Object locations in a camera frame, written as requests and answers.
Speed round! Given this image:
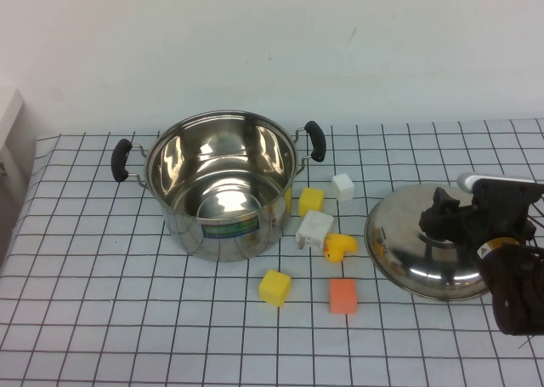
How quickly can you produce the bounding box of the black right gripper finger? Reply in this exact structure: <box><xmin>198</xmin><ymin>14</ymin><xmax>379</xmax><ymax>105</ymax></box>
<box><xmin>418</xmin><ymin>208</ymin><xmax>468</xmax><ymax>246</ymax></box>
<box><xmin>430</xmin><ymin>186</ymin><xmax>463</xmax><ymax>218</ymax></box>

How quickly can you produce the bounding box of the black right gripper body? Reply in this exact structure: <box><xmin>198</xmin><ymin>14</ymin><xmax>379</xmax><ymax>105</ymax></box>
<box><xmin>461</xmin><ymin>190</ymin><xmax>537</xmax><ymax>260</ymax></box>

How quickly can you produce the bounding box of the stainless steel pot lid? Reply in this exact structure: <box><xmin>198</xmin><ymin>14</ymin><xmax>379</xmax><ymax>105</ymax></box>
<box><xmin>364</xmin><ymin>183</ymin><xmax>494</xmax><ymax>302</ymax></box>

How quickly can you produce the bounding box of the stainless steel cooking pot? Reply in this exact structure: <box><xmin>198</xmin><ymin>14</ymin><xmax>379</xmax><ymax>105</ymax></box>
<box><xmin>110</xmin><ymin>109</ymin><xmax>327</xmax><ymax>264</ymax></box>

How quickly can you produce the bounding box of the white foam cube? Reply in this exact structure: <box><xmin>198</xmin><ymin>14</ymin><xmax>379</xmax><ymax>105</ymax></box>
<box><xmin>331</xmin><ymin>173</ymin><xmax>356</xmax><ymax>203</ymax></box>

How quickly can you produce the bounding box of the yellow rubber duck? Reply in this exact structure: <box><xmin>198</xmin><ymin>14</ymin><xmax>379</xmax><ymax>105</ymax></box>
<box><xmin>323</xmin><ymin>232</ymin><xmax>360</xmax><ymax>265</ymax></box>

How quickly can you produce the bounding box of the orange foam cube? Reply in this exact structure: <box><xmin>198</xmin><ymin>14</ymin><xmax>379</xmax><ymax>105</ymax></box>
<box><xmin>329</xmin><ymin>277</ymin><xmax>359</xmax><ymax>316</ymax></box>

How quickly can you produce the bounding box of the white plug adapter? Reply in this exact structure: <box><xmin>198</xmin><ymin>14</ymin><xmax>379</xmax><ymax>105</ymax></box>
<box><xmin>295</xmin><ymin>209</ymin><xmax>336</xmax><ymax>252</ymax></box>

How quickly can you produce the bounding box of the yellow foam cube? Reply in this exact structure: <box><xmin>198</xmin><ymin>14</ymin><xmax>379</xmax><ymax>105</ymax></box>
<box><xmin>258</xmin><ymin>269</ymin><xmax>293</xmax><ymax>309</ymax></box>
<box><xmin>297</xmin><ymin>186</ymin><xmax>326</xmax><ymax>218</ymax></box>

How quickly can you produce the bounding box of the white black grid tablecloth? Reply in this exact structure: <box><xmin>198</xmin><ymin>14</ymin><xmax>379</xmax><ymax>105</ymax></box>
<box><xmin>0</xmin><ymin>118</ymin><xmax>544</xmax><ymax>387</ymax></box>

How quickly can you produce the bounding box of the white side shelf board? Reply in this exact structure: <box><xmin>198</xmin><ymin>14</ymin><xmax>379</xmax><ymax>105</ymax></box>
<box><xmin>0</xmin><ymin>88</ymin><xmax>26</xmax><ymax>167</ymax></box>

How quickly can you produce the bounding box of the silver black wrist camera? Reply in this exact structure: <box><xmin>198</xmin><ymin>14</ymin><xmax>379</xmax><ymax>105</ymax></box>
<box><xmin>456</xmin><ymin>172</ymin><xmax>543</xmax><ymax>205</ymax></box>

